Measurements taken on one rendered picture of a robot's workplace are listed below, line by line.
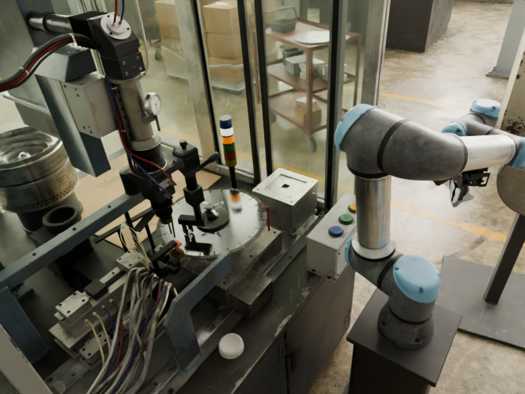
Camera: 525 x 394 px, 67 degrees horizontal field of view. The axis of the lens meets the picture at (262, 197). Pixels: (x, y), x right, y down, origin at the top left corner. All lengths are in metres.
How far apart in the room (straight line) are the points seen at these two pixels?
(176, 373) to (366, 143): 0.77
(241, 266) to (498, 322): 1.48
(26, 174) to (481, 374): 2.04
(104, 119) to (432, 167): 0.70
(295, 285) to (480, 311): 1.26
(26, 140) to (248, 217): 0.98
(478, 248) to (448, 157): 1.92
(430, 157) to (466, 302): 1.63
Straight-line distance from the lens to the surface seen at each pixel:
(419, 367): 1.20
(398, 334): 1.19
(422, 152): 0.80
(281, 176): 1.54
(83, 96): 0.94
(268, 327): 1.23
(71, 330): 1.27
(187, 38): 1.68
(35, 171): 1.61
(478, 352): 2.23
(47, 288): 1.57
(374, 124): 0.84
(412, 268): 1.10
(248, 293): 1.22
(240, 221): 1.25
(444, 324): 1.30
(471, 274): 2.52
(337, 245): 1.24
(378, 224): 1.03
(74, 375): 1.28
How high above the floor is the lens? 1.75
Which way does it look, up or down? 36 degrees down
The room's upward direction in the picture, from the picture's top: 5 degrees counter-clockwise
